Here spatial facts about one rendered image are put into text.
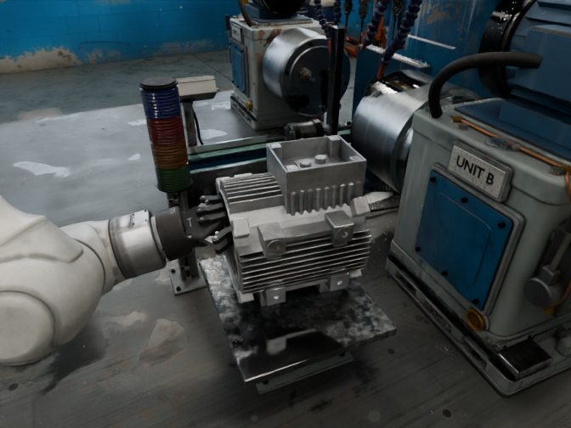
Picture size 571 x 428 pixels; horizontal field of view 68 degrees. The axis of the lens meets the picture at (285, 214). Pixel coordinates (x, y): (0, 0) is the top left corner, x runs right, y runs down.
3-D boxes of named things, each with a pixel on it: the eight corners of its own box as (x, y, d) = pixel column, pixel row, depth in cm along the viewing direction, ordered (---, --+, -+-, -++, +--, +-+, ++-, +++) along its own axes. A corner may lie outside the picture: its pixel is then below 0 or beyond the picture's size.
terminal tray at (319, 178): (334, 173, 71) (337, 133, 67) (363, 205, 63) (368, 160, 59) (266, 183, 68) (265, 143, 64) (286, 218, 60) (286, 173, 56)
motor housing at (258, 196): (321, 233, 83) (326, 143, 73) (364, 298, 68) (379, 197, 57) (221, 252, 78) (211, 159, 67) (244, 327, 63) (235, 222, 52)
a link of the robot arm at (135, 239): (110, 206, 61) (150, 195, 62) (131, 253, 66) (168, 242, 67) (108, 242, 54) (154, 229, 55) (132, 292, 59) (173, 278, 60)
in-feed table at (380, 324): (315, 276, 90) (318, 231, 84) (387, 377, 69) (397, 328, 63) (205, 307, 82) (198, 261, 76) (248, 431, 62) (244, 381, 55)
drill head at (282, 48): (308, 86, 170) (310, 19, 156) (354, 115, 141) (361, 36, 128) (249, 93, 162) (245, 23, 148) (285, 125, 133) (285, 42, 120)
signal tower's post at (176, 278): (204, 263, 94) (178, 72, 71) (213, 285, 88) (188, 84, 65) (168, 272, 91) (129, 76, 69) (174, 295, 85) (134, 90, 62)
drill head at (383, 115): (408, 149, 118) (424, 56, 104) (529, 225, 86) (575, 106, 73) (329, 164, 110) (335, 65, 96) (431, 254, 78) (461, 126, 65)
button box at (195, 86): (213, 98, 127) (210, 81, 127) (217, 92, 121) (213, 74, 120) (155, 106, 122) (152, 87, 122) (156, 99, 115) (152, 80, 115)
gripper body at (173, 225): (154, 233, 56) (222, 213, 57) (150, 201, 62) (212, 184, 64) (170, 274, 60) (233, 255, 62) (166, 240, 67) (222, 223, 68)
